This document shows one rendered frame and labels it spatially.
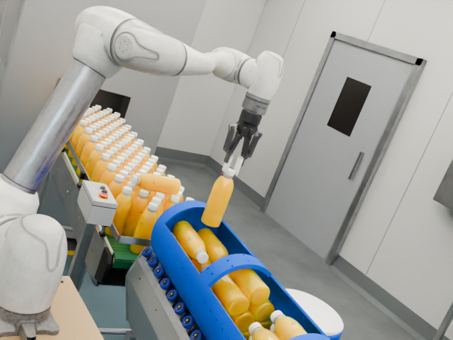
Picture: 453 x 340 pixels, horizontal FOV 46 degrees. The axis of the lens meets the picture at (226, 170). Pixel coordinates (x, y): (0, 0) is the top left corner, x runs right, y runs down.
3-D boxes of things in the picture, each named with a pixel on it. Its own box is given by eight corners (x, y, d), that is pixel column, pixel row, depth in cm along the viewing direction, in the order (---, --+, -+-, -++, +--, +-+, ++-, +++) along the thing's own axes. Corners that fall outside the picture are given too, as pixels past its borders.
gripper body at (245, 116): (247, 112, 182) (238, 137, 185) (267, 117, 187) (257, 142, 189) (237, 105, 188) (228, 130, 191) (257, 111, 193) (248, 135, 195)
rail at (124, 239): (118, 243, 214) (121, 236, 213) (118, 241, 214) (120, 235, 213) (205, 253, 234) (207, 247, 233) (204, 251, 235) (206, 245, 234)
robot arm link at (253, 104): (275, 103, 185) (269, 119, 186) (263, 96, 192) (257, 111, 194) (253, 96, 180) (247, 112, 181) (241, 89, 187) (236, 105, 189)
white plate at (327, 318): (328, 343, 180) (327, 345, 180) (353, 319, 204) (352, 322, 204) (260, 299, 192) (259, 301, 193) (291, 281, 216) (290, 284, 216)
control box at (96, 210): (85, 223, 208) (94, 200, 205) (76, 201, 224) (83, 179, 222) (110, 227, 213) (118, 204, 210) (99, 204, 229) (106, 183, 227)
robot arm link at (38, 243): (9, 321, 128) (33, 241, 122) (-28, 280, 138) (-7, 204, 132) (65, 307, 141) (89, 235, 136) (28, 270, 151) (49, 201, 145)
